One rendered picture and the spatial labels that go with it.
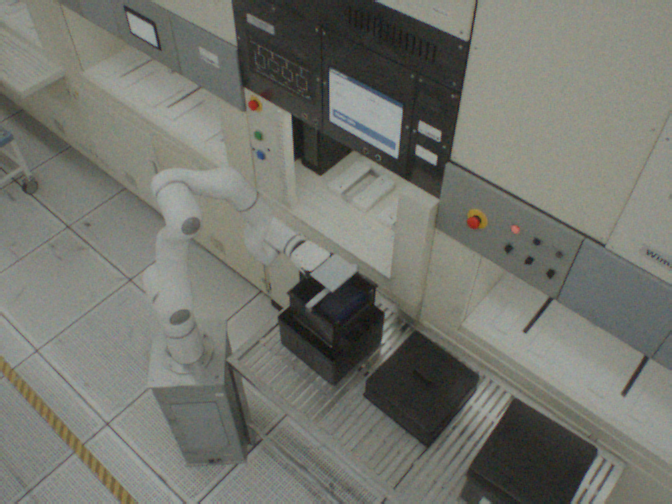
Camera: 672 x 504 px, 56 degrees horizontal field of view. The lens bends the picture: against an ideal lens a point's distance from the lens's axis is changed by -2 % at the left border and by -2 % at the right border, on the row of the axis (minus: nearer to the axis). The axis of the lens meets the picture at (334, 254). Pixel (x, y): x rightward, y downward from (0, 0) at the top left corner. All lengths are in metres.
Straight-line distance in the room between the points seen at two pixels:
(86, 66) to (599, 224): 2.78
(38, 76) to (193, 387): 2.09
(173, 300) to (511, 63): 1.20
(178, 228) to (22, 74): 2.25
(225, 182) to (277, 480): 1.57
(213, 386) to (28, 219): 2.17
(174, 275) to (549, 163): 1.13
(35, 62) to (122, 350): 1.66
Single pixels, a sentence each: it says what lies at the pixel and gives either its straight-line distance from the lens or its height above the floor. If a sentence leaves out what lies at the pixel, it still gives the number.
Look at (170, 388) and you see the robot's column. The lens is 2.45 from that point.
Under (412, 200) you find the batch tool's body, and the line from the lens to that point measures 2.02.
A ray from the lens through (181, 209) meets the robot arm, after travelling 1.83.
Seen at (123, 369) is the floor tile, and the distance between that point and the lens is 3.42.
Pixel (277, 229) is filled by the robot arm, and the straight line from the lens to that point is 2.18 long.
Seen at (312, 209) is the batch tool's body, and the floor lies 0.87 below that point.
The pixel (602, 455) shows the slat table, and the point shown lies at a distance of 2.41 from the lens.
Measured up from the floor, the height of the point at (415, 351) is 0.86.
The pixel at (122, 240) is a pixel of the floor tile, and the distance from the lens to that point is 3.93.
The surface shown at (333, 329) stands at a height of 1.06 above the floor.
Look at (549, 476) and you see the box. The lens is 2.04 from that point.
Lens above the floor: 2.84
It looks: 51 degrees down
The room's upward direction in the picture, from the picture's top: straight up
